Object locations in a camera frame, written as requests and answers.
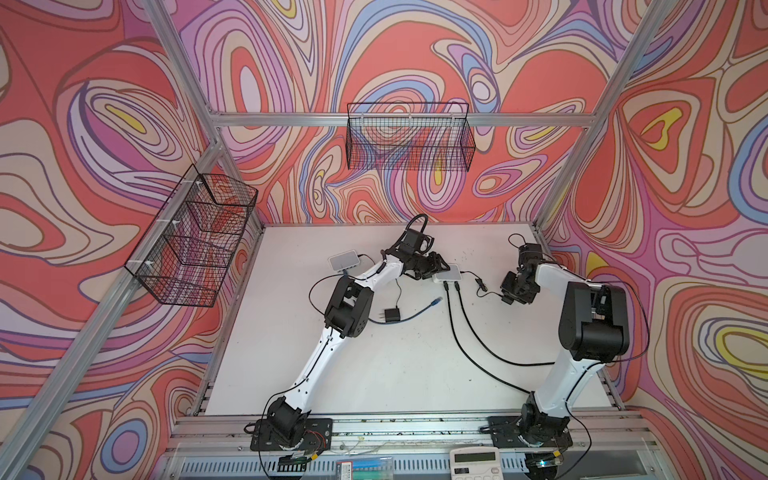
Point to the black wire basket left wall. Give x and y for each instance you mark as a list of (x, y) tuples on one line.
[(200, 228)]

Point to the white network switch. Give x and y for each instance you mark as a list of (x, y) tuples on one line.
[(452, 274), (344, 261)]

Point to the clear plastic box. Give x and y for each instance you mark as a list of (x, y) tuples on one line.
[(373, 468)]

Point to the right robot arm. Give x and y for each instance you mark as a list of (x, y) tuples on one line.
[(593, 330)]

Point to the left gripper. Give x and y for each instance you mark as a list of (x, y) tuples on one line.
[(434, 266)]

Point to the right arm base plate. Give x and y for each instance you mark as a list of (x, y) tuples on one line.
[(517, 432)]

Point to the black wire basket back wall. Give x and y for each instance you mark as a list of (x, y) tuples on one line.
[(409, 136)]

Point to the black wire basket wall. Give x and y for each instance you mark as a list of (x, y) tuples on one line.
[(409, 136), (200, 228)]

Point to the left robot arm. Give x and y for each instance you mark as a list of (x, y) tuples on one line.
[(284, 423)]

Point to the white calculator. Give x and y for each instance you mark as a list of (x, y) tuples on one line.
[(475, 463)]

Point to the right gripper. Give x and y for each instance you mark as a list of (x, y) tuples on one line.
[(507, 289)]

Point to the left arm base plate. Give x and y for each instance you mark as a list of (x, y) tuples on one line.
[(310, 436)]

